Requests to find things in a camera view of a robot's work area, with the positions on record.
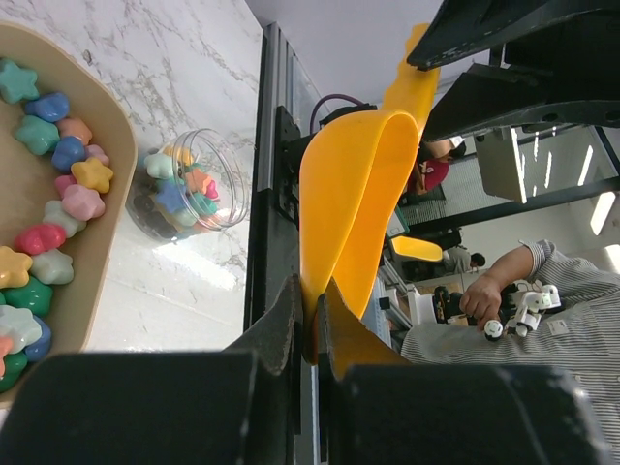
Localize person in striped shirt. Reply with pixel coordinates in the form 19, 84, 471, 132
400, 239, 620, 384

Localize clear plastic jar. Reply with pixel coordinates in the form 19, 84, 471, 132
127, 129, 251, 242

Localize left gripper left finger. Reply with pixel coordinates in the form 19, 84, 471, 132
1, 276, 301, 464

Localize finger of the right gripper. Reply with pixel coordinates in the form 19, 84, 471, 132
423, 65, 619, 141
407, 0, 619, 71

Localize beige tray colourful candies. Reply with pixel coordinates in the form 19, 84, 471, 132
1, 22, 137, 408

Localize orange plastic scoop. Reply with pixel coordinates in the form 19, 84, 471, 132
297, 22, 443, 382

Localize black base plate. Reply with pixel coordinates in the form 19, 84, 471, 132
241, 21, 321, 465

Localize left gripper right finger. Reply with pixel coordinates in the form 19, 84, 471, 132
317, 289, 613, 464

